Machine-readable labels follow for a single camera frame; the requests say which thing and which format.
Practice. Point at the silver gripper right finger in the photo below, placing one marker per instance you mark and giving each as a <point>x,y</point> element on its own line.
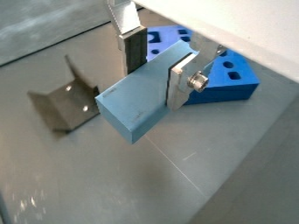
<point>188,73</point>

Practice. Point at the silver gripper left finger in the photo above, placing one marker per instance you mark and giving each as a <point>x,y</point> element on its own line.
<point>131,34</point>

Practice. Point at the light blue rectangular block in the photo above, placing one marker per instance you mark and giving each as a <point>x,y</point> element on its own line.
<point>133,103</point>

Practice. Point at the black angled fixture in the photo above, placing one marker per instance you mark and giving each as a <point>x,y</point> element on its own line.
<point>68,106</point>

